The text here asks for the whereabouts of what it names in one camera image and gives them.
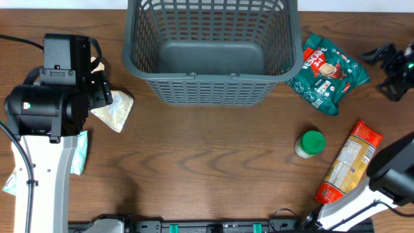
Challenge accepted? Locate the beige foil pouch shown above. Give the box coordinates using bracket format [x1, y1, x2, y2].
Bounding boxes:
[90, 56, 135, 133]

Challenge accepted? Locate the green Nescafe coffee bag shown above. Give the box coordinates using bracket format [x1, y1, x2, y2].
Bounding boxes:
[286, 34, 370, 116]

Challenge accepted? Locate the light teal wipes packet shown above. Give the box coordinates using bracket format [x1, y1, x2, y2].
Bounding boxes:
[2, 131, 88, 195]

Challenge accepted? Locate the red yellow pasta packet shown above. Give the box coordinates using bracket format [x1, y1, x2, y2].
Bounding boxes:
[314, 120, 383, 205]

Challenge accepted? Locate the green lid jar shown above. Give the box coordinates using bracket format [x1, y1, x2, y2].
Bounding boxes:
[294, 131, 326, 159]

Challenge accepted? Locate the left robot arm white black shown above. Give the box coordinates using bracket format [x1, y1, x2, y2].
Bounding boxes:
[1, 34, 113, 232]

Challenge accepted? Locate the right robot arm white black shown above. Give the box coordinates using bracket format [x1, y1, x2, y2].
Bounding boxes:
[298, 43, 413, 232]

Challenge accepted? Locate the grey plastic lattice basket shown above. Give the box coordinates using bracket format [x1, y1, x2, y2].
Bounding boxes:
[122, 0, 303, 105]

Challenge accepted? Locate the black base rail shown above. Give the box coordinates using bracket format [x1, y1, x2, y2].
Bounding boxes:
[68, 213, 375, 233]

